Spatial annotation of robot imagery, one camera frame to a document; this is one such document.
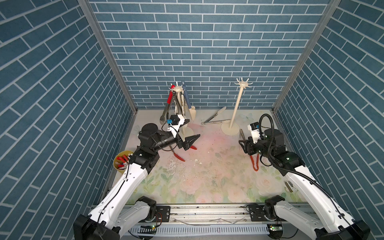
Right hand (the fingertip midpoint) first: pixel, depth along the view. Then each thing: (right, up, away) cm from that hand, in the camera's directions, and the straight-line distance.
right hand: (246, 139), depth 76 cm
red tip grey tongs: (-37, -13, +17) cm, 43 cm away
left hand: (-25, +6, -12) cm, 29 cm away
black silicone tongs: (-36, +19, +3) cm, 41 cm away
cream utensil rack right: (-1, +6, +32) cm, 32 cm away
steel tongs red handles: (+10, -19, +13) cm, 25 cm away
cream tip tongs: (-12, +9, +34) cm, 37 cm away
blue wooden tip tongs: (-28, +17, +11) cm, 35 cm away
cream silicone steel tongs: (-33, +19, +2) cm, 38 cm away
